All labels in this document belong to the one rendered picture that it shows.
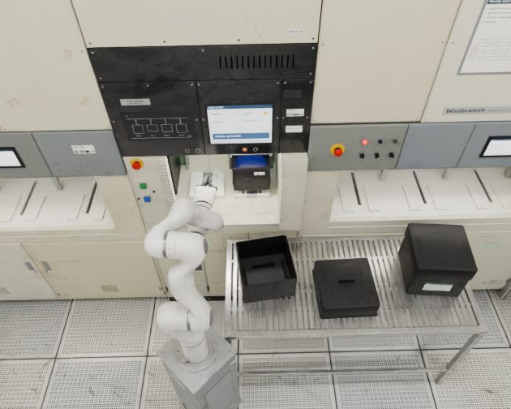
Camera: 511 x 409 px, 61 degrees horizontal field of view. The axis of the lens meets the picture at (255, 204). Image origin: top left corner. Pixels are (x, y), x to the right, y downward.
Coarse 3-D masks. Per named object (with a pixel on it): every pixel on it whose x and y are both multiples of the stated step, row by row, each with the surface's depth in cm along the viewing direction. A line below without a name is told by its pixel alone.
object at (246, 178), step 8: (232, 160) 244; (232, 168) 239; (240, 168) 239; (248, 168) 240; (256, 168) 240; (264, 168) 240; (240, 176) 244; (248, 176) 244; (256, 176) 244; (264, 176) 245; (240, 184) 249; (248, 184) 249; (256, 184) 249; (264, 184) 250
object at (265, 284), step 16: (256, 240) 231; (272, 240) 233; (240, 256) 240; (256, 256) 242; (272, 256) 242; (288, 256) 232; (240, 272) 217; (256, 272) 236; (272, 272) 235; (288, 272) 235; (256, 288) 215; (272, 288) 217; (288, 288) 220
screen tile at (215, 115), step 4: (212, 112) 186; (216, 112) 186; (220, 112) 186; (224, 112) 187; (228, 112) 187; (212, 116) 188; (216, 116) 188; (220, 116) 188; (224, 116) 188; (228, 116) 188; (232, 116) 188; (236, 116) 188; (232, 120) 190; (236, 120) 190; (212, 124) 191; (216, 124) 191; (220, 124) 191; (224, 124) 191; (228, 124) 192; (232, 124) 192; (236, 124) 192; (212, 128) 193; (216, 128) 193; (220, 128) 193; (224, 128) 193; (228, 128) 193; (232, 128) 193; (236, 128) 193
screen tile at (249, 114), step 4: (244, 112) 187; (248, 112) 187; (252, 112) 187; (256, 112) 187; (260, 112) 187; (268, 112) 187; (244, 116) 188; (248, 116) 188; (252, 116) 188; (256, 116) 188; (260, 116) 188; (264, 116) 189; (268, 116) 189; (264, 120) 190; (268, 120) 190; (244, 124) 192; (248, 124) 192; (252, 124) 192; (256, 124) 192; (260, 124) 192; (264, 124) 192; (268, 124) 192; (244, 128) 193; (248, 128) 193; (252, 128) 193; (256, 128) 194; (260, 128) 194; (264, 128) 194; (268, 128) 194
